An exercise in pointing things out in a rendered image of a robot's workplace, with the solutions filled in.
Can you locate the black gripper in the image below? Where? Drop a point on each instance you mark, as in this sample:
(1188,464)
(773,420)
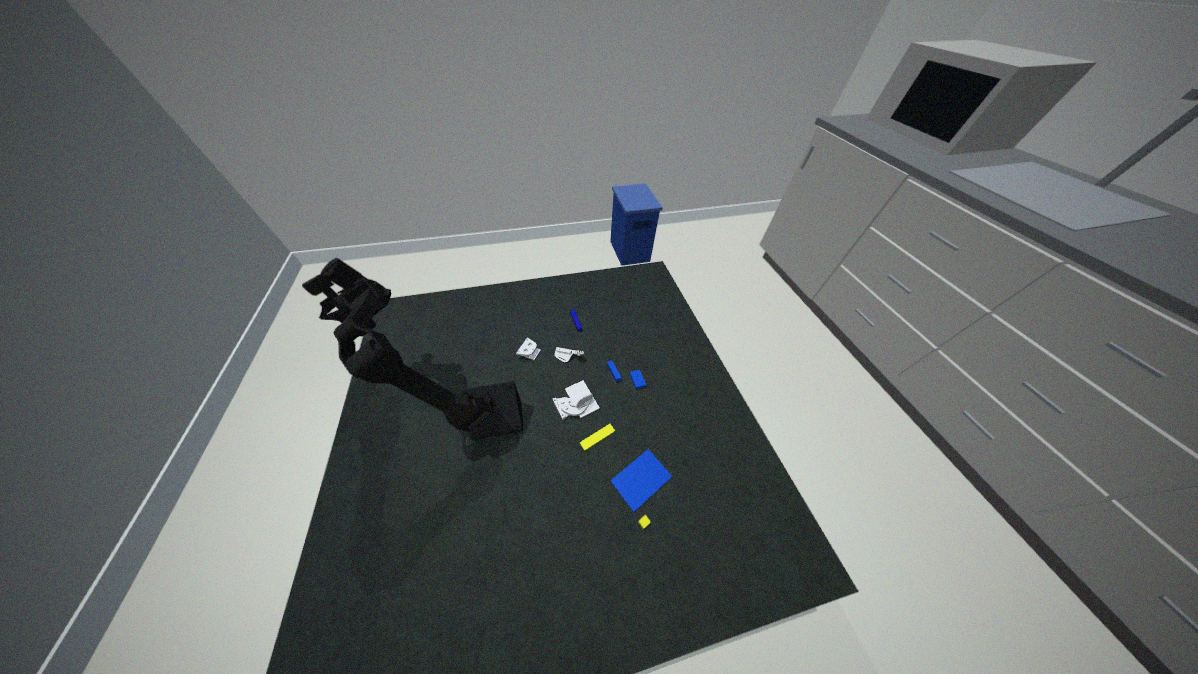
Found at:
(317,285)

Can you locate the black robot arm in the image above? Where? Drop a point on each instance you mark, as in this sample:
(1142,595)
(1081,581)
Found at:
(378,362)

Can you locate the blue flat plate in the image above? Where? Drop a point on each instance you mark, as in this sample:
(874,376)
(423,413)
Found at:
(639,480)

